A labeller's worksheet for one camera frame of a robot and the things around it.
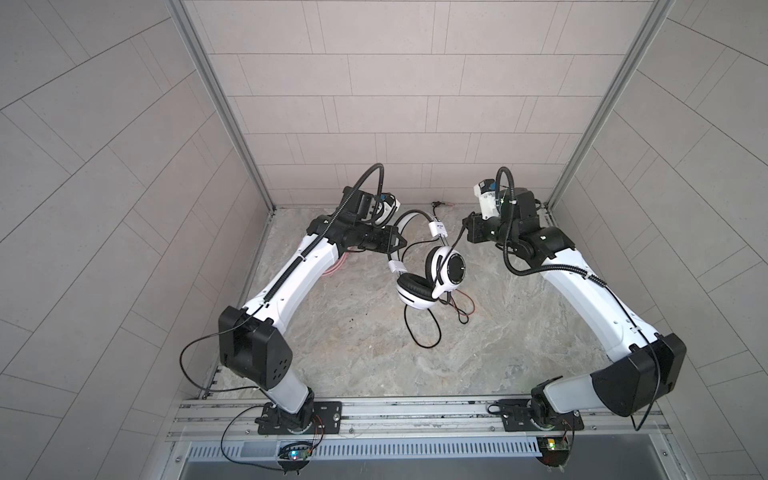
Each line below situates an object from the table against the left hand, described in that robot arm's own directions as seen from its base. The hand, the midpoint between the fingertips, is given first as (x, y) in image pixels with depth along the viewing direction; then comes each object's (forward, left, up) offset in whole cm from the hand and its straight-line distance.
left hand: (412, 239), depth 74 cm
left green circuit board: (-43, +26, -22) cm, 55 cm away
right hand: (+5, -13, +2) cm, 14 cm away
